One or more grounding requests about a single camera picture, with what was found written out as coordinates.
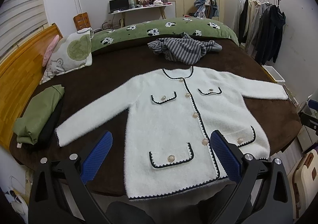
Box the green cow-print duvet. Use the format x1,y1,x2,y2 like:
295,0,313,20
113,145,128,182
92,17,239,52

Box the side window blind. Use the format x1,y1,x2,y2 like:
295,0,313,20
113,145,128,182
1,0,48,57

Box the white storage box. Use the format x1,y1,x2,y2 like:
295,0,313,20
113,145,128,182
262,65,285,84

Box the white pillow green heart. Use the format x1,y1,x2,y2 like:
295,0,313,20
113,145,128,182
40,27,94,84

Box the pink pillow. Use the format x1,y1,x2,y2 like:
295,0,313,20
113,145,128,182
42,35,60,67

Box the wooden headboard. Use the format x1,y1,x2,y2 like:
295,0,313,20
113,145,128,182
0,23,63,150

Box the blue clothes pile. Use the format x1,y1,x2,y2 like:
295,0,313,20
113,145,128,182
194,0,219,19

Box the wooden chair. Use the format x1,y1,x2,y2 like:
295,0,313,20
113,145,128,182
73,12,91,30

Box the white desk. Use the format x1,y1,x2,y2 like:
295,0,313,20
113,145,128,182
109,3,176,26

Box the grey striped garment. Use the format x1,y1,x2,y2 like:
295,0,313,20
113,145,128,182
148,32,223,65

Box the black monitor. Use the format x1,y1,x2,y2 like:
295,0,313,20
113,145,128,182
109,0,129,13

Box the folded green garment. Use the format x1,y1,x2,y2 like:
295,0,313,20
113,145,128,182
13,85,65,145

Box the white fuzzy cardigan black trim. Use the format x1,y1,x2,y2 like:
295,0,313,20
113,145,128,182
55,66,288,200

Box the hanging dark clothes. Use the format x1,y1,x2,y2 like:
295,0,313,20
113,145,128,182
232,0,286,65

